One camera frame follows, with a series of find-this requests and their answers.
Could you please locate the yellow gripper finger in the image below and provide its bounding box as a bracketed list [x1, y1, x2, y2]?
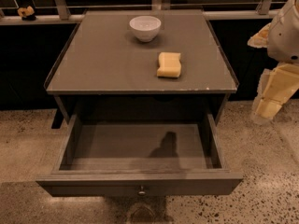
[252, 97, 282, 119]

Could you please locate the yellow sponge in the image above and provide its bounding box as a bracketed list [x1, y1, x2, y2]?
[156, 52, 181, 78]

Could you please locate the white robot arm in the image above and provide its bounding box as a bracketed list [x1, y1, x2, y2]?
[248, 0, 299, 122]

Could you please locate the metal drawer knob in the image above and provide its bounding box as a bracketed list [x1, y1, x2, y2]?
[137, 186, 147, 197]

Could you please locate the open grey top drawer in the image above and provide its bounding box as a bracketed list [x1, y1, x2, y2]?
[36, 114, 243, 197]

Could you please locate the white ceramic bowl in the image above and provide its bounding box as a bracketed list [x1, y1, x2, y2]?
[129, 16, 162, 42]

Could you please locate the grey wooden cabinet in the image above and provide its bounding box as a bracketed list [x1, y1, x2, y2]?
[45, 9, 237, 120]

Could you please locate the small yellow black object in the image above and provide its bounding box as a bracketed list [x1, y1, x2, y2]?
[18, 6, 36, 21]

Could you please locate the metal railing frame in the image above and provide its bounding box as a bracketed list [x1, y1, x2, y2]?
[0, 0, 299, 26]

